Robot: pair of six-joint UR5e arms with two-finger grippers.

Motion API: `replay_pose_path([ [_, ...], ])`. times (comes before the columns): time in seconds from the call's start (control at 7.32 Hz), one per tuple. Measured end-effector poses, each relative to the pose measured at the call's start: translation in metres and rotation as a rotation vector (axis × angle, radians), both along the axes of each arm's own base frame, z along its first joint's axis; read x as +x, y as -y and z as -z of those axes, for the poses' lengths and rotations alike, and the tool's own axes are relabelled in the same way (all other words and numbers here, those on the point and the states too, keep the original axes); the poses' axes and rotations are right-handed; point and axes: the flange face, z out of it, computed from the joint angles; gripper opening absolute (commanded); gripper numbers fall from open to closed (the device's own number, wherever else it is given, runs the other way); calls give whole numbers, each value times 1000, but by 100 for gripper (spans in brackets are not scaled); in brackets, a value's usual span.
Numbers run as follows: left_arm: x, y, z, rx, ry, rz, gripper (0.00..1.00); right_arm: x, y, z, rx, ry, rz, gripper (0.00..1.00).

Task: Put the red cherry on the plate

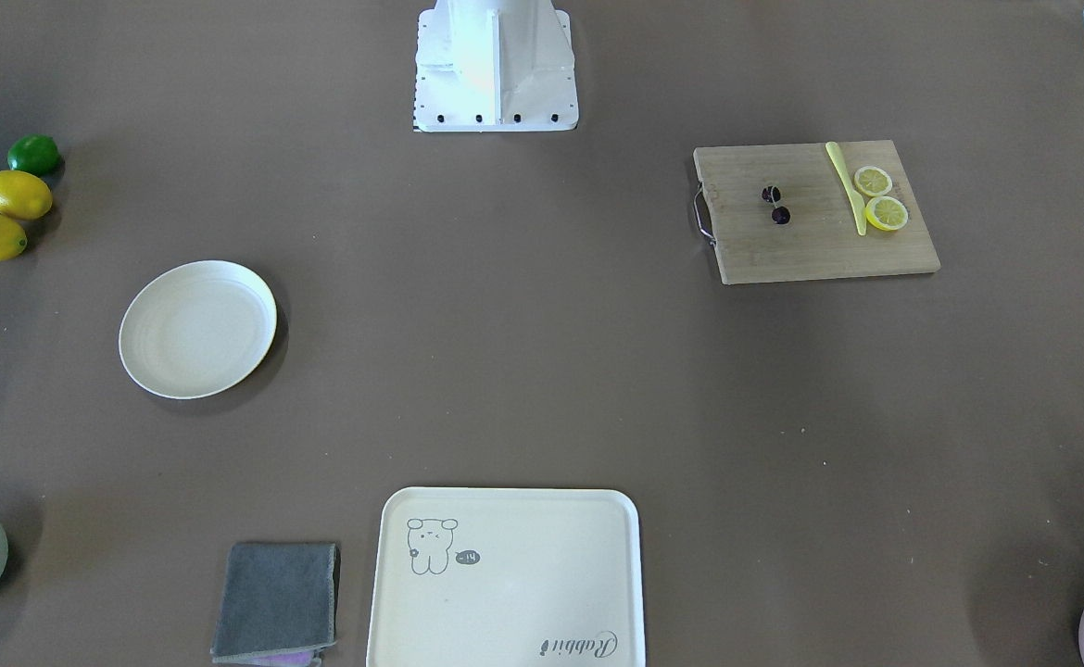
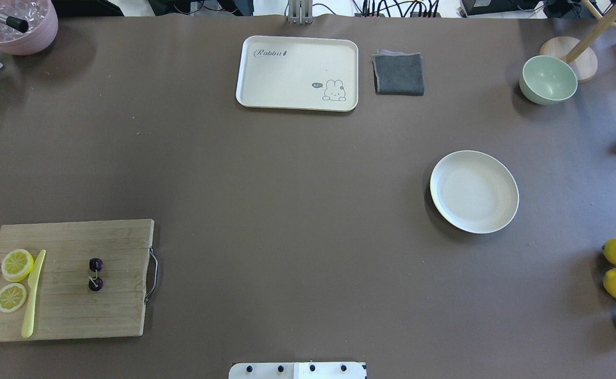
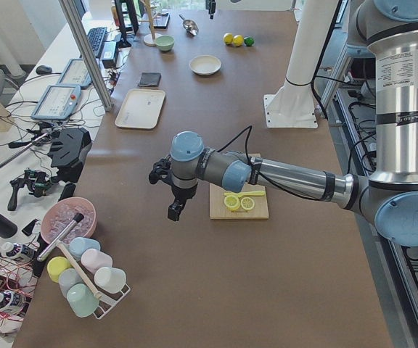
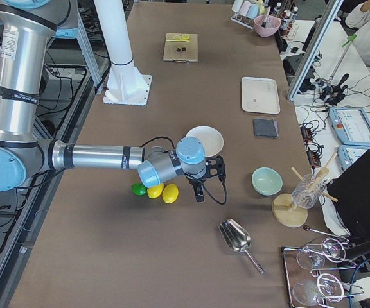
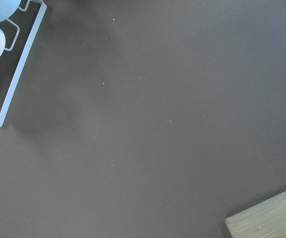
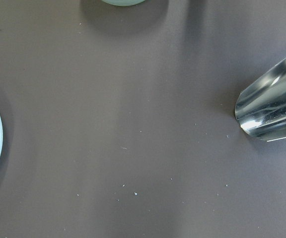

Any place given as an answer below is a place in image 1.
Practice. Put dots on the cream rabbit tray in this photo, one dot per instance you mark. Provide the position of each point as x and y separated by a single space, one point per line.
508 577

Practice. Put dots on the yellow lemon near lime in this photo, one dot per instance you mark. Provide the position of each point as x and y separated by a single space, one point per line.
24 196

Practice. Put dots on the dark red cherry pair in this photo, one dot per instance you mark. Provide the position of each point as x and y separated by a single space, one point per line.
772 195

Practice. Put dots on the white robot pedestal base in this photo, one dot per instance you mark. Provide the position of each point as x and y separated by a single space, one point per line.
494 66

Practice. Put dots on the upper lemon slice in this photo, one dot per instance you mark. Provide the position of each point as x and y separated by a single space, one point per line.
872 181

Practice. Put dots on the cream round plate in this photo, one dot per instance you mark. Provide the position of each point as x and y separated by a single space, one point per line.
198 329

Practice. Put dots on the grey folded cloth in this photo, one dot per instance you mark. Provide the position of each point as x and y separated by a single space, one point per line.
277 604

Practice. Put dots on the lower lemon slice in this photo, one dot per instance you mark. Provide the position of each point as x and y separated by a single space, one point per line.
886 213

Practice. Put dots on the wooden cutting board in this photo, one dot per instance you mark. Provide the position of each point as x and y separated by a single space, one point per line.
820 242

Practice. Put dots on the green lime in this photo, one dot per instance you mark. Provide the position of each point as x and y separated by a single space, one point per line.
36 154

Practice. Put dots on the yellow plastic knife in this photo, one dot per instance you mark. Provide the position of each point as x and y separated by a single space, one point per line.
856 200

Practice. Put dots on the lemon slice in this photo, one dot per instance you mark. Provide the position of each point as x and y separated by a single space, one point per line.
886 213
872 181

